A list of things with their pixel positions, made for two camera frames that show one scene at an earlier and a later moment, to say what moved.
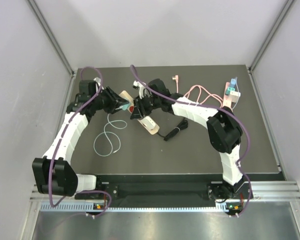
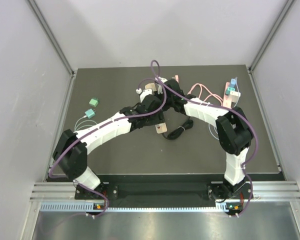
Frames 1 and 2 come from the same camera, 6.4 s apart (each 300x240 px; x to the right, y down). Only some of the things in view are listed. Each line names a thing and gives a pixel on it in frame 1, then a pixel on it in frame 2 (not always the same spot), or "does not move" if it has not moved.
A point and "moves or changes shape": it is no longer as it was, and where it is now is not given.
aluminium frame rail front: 283,190 does not move
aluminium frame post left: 51,36 does not move
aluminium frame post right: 276,24 does not move
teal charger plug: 125,106 moves or changes shape
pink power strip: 227,98 does not move
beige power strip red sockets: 124,94 -> 161,128
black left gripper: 114,101 -> 158,118
